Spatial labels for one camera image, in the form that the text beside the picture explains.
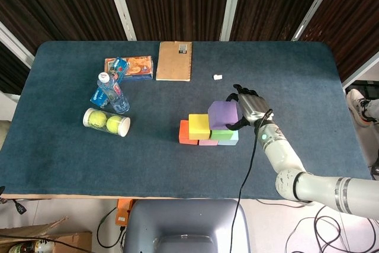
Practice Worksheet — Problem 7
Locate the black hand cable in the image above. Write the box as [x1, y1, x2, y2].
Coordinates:
[0, 186, 98, 253]
[229, 108, 275, 253]

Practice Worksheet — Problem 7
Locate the dark blue table cloth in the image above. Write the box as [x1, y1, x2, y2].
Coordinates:
[0, 41, 375, 201]

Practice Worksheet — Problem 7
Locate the black left hand cable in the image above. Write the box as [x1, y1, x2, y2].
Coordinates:
[0, 186, 98, 253]

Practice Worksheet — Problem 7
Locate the blue Oreo packet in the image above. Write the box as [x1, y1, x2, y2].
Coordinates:
[89, 86, 111, 109]

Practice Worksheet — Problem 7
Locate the blue orange cracker box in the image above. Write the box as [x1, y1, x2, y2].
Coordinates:
[104, 55, 155, 82]

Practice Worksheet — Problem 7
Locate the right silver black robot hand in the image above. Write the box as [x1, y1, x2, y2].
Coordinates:
[224, 84, 274, 132]

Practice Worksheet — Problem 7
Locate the grey blue robot torso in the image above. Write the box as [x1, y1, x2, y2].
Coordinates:
[124, 198, 252, 253]

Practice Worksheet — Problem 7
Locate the brown spiral notebook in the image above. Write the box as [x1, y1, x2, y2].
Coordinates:
[155, 41, 193, 82]

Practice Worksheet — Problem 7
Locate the black right hand cable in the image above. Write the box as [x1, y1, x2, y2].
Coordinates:
[229, 108, 275, 253]

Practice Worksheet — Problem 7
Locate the green foam cube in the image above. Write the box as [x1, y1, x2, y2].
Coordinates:
[210, 129, 233, 140]

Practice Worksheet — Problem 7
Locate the white partition post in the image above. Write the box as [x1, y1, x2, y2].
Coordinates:
[291, 0, 346, 42]
[0, 21, 36, 69]
[342, 57, 379, 89]
[219, 0, 245, 42]
[102, 0, 137, 41]

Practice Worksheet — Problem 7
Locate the black plug adapter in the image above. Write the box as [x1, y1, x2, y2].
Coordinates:
[11, 198, 28, 215]

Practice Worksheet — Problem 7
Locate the purple foam cube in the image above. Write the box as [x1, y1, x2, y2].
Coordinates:
[207, 100, 243, 131]

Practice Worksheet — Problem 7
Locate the yellow tennis ball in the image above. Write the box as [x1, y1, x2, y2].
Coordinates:
[88, 110, 107, 130]
[105, 115, 124, 133]

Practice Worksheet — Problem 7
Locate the brown cardboard box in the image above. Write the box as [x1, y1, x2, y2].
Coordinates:
[0, 216, 93, 253]

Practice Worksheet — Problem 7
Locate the orange foam cube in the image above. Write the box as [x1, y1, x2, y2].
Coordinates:
[178, 120, 199, 146]

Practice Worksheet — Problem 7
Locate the small blue drink carton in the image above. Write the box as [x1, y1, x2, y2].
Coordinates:
[110, 56, 130, 84]

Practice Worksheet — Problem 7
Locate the yellow foam cube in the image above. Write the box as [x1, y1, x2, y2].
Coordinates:
[188, 113, 211, 140]

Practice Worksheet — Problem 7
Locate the clear plastic water bottle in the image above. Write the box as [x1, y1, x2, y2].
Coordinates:
[97, 71, 131, 114]

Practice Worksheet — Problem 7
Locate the light blue foam cube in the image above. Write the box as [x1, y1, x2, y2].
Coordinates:
[218, 130, 239, 146]

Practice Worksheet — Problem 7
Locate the white sneaker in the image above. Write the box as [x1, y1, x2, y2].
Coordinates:
[345, 88, 379, 128]

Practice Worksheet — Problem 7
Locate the orange power device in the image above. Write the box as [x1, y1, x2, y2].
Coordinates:
[115, 198, 134, 226]

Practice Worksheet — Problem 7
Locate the clear tennis ball tube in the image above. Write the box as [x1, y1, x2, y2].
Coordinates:
[82, 107, 131, 137]

